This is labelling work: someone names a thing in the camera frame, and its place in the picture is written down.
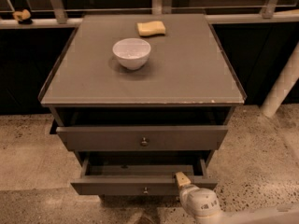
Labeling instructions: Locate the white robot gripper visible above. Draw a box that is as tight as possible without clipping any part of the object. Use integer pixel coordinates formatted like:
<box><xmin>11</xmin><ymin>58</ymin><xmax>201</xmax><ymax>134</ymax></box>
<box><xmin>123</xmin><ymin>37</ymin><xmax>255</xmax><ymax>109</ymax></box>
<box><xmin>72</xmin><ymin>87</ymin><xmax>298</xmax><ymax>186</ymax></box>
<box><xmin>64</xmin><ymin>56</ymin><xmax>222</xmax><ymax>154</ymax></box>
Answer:
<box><xmin>175</xmin><ymin>172</ymin><xmax>221</xmax><ymax>217</ymax></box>

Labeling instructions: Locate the grey drawer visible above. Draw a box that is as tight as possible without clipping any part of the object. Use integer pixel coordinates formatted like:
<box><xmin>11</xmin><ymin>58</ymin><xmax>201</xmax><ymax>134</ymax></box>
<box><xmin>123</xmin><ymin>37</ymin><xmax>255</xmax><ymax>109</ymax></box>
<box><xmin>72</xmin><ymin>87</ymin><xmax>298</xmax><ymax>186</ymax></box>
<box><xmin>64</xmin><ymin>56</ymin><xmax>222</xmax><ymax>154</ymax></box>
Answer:
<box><xmin>71</xmin><ymin>159</ymin><xmax>217</xmax><ymax>196</ymax></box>
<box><xmin>56</xmin><ymin>126</ymin><xmax>228</xmax><ymax>151</ymax></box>

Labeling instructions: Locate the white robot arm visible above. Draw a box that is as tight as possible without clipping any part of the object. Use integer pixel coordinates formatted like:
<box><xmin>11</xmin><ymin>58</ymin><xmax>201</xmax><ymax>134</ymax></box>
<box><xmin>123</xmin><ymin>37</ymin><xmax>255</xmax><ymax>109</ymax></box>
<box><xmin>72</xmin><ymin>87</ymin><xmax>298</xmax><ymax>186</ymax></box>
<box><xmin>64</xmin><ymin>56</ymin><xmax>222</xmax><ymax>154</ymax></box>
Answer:
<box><xmin>175</xmin><ymin>172</ymin><xmax>299</xmax><ymax>224</ymax></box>

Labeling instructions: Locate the grey drawer cabinet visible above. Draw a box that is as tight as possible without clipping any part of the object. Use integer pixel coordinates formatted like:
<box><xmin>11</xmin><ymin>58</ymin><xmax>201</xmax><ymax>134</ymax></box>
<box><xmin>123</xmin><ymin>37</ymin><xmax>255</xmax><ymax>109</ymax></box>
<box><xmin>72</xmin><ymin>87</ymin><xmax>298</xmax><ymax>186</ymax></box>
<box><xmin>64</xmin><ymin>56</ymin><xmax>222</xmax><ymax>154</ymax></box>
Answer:
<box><xmin>37</xmin><ymin>13</ymin><xmax>248</xmax><ymax>201</ymax></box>

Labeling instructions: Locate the grey top drawer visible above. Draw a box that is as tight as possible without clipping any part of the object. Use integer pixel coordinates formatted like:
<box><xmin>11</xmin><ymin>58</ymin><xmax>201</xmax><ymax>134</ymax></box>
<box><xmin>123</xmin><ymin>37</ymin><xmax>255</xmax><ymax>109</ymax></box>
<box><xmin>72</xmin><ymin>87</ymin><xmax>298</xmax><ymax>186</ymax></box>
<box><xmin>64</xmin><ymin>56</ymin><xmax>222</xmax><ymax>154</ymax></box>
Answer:
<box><xmin>56</xmin><ymin>126</ymin><xmax>228</xmax><ymax>151</ymax></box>

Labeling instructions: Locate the white ceramic bowl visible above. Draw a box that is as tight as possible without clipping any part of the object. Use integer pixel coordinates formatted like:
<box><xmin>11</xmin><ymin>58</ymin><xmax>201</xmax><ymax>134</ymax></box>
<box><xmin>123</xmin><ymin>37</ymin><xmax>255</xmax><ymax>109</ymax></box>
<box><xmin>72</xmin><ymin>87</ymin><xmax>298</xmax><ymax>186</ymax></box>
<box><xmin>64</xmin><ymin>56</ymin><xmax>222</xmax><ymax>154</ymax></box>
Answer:
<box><xmin>112</xmin><ymin>38</ymin><xmax>151</xmax><ymax>70</ymax></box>

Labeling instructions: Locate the white diagonal pole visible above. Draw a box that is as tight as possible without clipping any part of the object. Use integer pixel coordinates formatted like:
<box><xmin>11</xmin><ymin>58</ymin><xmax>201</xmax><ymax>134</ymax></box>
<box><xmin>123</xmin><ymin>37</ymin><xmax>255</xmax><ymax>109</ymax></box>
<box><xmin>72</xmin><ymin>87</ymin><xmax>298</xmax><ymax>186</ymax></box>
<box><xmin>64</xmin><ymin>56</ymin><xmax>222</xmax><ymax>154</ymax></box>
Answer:
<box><xmin>261</xmin><ymin>42</ymin><xmax>299</xmax><ymax>118</ymax></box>

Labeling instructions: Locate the yellow sponge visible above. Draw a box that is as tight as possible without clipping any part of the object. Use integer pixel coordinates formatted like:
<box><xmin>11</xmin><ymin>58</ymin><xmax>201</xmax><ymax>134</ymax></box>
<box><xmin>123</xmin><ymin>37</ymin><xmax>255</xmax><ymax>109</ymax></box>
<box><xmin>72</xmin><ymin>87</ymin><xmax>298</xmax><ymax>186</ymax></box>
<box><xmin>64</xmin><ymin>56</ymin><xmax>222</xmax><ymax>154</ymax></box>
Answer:
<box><xmin>137</xmin><ymin>21</ymin><xmax>165</xmax><ymax>36</ymax></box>

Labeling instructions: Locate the metal window railing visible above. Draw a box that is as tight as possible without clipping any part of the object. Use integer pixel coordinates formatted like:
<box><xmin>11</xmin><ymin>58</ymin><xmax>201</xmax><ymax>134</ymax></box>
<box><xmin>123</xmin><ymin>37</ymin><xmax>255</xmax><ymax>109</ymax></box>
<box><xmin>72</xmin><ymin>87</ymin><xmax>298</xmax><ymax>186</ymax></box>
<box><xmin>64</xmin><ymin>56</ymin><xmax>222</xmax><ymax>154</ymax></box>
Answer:
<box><xmin>0</xmin><ymin>0</ymin><xmax>299</xmax><ymax>29</ymax></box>

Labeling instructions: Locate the small yellow black object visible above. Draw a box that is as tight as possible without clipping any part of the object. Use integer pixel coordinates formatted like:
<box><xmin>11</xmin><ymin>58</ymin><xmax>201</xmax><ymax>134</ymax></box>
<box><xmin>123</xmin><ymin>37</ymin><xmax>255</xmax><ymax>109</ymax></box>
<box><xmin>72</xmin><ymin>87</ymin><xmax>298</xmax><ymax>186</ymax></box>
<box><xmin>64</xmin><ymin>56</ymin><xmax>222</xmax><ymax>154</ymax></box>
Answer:
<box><xmin>13</xmin><ymin>9</ymin><xmax>32</xmax><ymax>24</ymax></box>

